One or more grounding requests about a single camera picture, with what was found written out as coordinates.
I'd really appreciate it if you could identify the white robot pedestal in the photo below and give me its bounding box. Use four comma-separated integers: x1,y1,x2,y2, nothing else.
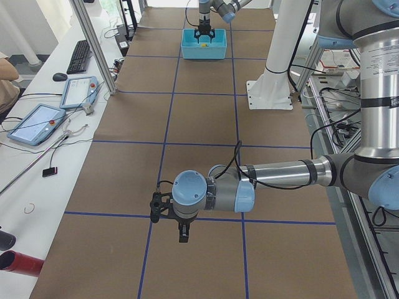
246,0,312,110

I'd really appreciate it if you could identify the teach pendant tablet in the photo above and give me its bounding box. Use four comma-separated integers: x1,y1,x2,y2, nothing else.
7,104,66,146
59,76,100,110

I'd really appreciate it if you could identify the far teach pendant tablet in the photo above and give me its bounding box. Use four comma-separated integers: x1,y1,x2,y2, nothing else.
59,76,100,110

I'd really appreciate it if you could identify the small black device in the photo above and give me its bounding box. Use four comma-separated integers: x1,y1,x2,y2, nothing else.
42,166,57,178

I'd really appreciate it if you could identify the red tube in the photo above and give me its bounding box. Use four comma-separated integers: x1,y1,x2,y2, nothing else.
1,250,44,277

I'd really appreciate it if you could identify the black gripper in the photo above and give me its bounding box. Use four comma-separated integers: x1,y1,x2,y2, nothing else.
194,19,216,42
175,216,195,243

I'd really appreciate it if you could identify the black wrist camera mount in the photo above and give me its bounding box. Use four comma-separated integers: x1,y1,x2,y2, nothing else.
150,191,175,224

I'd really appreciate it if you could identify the person in beige clothing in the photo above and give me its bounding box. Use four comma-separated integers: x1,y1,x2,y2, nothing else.
1,52,20,114

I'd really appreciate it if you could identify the black computer mouse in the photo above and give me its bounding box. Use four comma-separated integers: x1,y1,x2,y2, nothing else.
52,72,68,82

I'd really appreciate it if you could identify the near teach pendant tablet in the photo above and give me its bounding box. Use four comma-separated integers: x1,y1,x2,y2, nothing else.
7,104,66,146

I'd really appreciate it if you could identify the black keyboard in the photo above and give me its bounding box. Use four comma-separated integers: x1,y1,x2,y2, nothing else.
66,40,91,75

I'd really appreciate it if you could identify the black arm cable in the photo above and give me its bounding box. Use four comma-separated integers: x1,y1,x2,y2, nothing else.
155,140,312,196

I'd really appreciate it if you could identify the light blue plastic bin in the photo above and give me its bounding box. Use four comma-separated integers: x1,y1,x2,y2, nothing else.
181,29,227,60

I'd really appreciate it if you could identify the grey aluminium frame post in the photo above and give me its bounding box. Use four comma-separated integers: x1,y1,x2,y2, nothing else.
69,0,117,95

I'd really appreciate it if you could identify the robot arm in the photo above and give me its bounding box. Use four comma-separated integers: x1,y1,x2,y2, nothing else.
194,0,251,43
168,1,398,243

